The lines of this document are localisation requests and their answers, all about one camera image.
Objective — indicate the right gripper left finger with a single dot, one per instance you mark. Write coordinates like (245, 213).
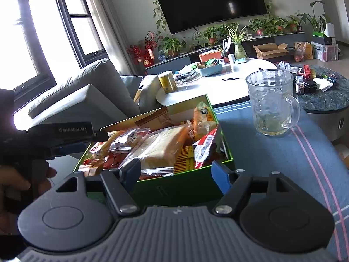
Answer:
(118, 184)

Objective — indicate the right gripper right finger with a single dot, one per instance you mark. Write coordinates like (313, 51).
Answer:
(234, 185)

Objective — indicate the red monkey snack bag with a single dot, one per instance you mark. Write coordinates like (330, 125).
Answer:
(128, 140)

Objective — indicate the clear toast bread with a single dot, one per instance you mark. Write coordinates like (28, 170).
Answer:
(159, 150)

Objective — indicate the orange bread roll packet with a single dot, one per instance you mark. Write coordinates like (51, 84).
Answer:
(203, 120)

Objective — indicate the red rice cracker bag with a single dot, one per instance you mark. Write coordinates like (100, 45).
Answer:
(99, 156)

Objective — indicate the brown mushroom snack bag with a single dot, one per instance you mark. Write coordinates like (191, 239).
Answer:
(157, 120)

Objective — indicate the person's left hand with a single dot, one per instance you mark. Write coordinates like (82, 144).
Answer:
(10, 177)

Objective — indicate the small red white snack packet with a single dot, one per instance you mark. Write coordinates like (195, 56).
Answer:
(202, 148)

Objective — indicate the green cardboard box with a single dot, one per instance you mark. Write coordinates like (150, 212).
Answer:
(195, 187)

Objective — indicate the blue checked tablecloth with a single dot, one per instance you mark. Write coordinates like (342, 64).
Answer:
(304, 154)

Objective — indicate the clear glass mug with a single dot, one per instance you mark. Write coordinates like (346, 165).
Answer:
(275, 109)

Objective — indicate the grey armchair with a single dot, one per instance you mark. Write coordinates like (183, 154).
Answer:
(96, 94)

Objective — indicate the white round coffee table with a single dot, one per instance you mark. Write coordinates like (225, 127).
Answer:
(221, 89)

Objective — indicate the yellow tin can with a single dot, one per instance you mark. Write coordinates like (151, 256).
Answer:
(167, 81)

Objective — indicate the light blue tray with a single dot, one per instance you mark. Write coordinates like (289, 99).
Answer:
(209, 71)

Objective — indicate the dark round marble table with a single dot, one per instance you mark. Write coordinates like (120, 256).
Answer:
(329, 109)

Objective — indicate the orange box on table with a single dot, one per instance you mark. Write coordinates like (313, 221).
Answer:
(212, 54)

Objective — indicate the red flower decoration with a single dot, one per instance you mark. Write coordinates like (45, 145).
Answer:
(143, 51)

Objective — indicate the open cardboard box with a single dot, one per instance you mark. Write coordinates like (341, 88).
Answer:
(270, 50)

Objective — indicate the potted green plant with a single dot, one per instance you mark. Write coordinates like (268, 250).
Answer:
(172, 46)

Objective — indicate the spider plant in vase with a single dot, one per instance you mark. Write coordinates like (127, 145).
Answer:
(238, 36)

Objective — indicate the clear storage bin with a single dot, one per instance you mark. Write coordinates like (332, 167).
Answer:
(325, 53)

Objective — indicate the tall potted plant white pot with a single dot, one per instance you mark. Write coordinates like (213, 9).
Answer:
(318, 23)

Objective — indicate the black window frame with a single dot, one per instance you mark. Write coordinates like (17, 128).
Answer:
(43, 42)

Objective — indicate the black wall television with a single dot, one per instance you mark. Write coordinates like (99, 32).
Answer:
(182, 15)

